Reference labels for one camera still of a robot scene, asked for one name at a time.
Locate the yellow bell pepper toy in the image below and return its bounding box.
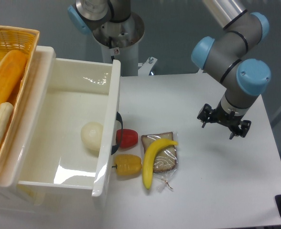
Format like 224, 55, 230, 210
112, 154, 142, 176

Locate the yellow banana toy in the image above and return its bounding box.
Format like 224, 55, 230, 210
142, 138, 178, 190

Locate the white top drawer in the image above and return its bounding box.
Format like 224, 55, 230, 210
17, 58, 121, 197

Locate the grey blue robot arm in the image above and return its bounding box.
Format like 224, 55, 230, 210
191, 0, 271, 139

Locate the orange baguette toy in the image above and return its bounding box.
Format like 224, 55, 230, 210
0, 50, 27, 104

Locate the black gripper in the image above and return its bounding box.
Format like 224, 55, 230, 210
197, 103, 251, 140

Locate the black drawer handle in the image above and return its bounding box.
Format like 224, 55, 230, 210
111, 111, 124, 155

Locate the red bell pepper toy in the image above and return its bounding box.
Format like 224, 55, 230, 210
116, 129, 139, 149

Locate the bagged bread slice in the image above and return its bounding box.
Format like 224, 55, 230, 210
141, 132, 178, 192

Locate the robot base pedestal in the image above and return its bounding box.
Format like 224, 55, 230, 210
67, 0, 157, 76

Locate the yellow wicker basket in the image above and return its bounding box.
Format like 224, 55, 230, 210
0, 25, 40, 166

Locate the white drawer cabinet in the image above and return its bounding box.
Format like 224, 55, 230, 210
0, 46, 107, 215

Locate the white onion toy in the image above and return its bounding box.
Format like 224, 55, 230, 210
81, 122, 103, 151

